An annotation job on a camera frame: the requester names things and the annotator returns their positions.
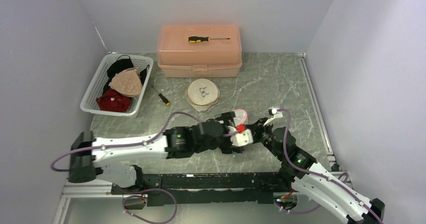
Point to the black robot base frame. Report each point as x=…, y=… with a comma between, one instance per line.
x=162, y=189

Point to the white mesh bag red zipper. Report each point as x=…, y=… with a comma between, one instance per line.
x=240, y=117

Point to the small yellow black screwdriver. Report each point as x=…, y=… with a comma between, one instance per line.
x=163, y=98

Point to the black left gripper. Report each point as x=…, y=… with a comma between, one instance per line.
x=227, y=120

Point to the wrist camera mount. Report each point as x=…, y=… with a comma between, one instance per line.
x=275, y=114
x=240, y=136

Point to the beige mesh laundry bag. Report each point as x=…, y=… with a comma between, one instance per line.
x=202, y=94

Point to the red bra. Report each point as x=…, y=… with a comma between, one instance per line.
x=113, y=101

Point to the black bra in basket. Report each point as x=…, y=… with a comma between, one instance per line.
x=123, y=63

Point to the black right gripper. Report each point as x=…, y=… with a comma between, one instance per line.
x=259, y=127

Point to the pink plastic storage box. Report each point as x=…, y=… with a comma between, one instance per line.
x=177, y=58

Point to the beige lace bra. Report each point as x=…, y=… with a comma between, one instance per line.
x=127, y=83

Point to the white plastic basket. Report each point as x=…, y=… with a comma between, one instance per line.
x=95, y=88

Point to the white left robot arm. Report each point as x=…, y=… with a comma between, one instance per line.
x=93, y=158

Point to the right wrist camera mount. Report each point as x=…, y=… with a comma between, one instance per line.
x=275, y=114

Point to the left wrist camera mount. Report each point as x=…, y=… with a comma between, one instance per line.
x=240, y=136

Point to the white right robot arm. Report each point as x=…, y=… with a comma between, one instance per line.
x=301, y=172

